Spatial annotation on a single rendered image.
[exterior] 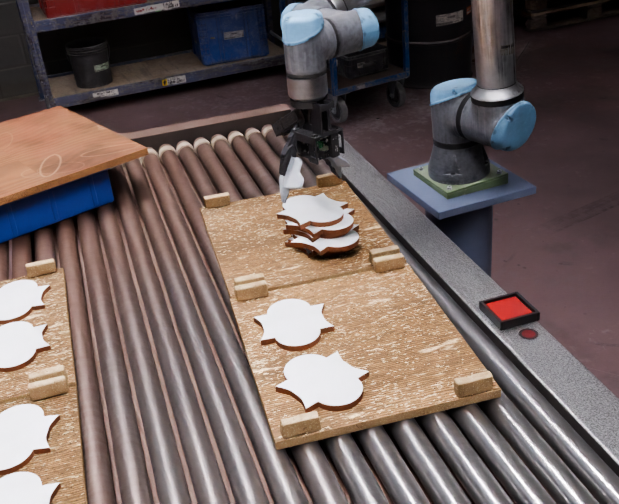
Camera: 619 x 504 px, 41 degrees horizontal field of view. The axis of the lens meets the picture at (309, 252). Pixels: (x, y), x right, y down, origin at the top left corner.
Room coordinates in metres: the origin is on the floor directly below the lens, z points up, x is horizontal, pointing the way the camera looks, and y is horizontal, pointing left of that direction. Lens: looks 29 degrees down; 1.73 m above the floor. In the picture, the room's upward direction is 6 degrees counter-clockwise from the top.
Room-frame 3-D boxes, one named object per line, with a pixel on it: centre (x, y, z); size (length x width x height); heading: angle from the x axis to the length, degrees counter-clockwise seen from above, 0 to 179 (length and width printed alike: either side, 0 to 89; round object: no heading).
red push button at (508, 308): (1.19, -0.34, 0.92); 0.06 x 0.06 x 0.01; 15
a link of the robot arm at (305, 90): (1.48, -0.03, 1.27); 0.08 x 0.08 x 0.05
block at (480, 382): (0.97, -0.23, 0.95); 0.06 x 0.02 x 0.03; 101
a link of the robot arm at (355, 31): (1.55, -0.10, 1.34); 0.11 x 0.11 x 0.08; 33
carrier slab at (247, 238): (1.54, 0.03, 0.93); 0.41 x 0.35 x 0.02; 12
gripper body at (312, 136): (1.48, -0.03, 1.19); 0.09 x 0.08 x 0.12; 38
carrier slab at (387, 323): (1.13, -0.06, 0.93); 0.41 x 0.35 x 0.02; 11
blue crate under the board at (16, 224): (1.85, 0.66, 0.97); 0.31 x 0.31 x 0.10; 37
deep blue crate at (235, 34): (6.00, 0.43, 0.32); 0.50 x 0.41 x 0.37; 105
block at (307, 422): (0.91, 0.04, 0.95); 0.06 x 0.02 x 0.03; 101
